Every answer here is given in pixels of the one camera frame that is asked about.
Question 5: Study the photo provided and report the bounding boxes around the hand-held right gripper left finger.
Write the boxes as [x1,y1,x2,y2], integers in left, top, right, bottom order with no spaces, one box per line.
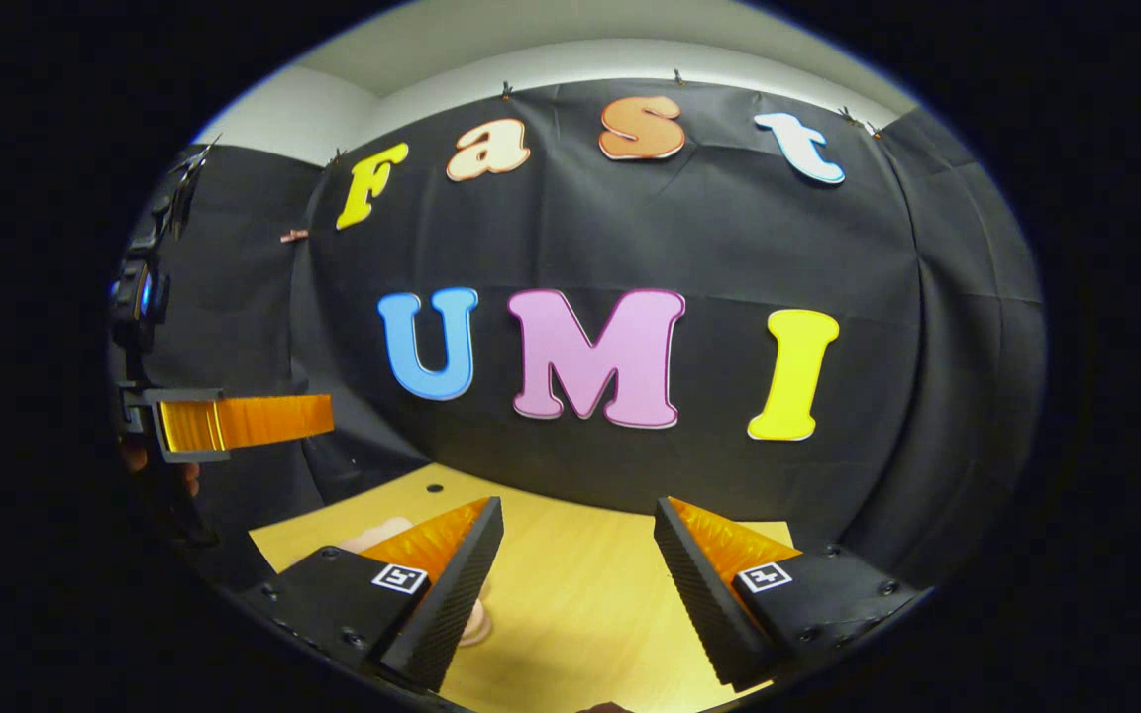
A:
[237,495,505,693]

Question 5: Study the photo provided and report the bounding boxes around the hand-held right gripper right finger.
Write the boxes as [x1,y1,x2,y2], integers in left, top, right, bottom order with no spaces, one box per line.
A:
[653,496,930,693]

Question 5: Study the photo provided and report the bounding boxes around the pink suitcase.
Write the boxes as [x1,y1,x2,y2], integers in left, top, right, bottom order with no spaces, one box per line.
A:
[333,515,494,647]

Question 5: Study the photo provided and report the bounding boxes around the black backdrop cloth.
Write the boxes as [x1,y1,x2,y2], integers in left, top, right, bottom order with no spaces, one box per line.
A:
[107,77,1047,595]

